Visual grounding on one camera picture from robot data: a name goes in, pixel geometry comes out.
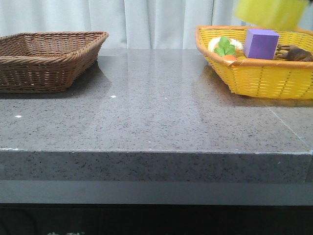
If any grey curtain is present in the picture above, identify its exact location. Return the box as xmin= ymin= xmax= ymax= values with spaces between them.
xmin=0 ymin=0 xmax=313 ymax=50

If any yellow tape roll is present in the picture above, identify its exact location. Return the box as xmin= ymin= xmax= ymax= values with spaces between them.
xmin=234 ymin=0 xmax=310 ymax=31

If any yellow woven basket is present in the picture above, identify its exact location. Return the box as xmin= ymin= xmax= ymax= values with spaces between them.
xmin=195 ymin=25 xmax=313 ymax=99

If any brown toy animal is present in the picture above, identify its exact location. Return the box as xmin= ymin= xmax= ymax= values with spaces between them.
xmin=274 ymin=44 xmax=313 ymax=62

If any orange toy carrot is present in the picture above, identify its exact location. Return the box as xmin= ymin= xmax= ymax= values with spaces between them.
xmin=214 ymin=36 xmax=237 ymax=61

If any purple foam cube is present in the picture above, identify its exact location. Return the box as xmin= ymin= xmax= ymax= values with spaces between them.
xmin=244 ymin=28 xmax=280 ymax=60

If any toy bread croissant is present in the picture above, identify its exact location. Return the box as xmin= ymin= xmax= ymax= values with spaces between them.
xmin=207 ymin=37 xmax=243 ymax=52

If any brown wicker basket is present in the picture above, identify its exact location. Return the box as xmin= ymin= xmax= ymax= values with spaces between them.
xmin=0 ymin=31 xmax=109 ymax=94

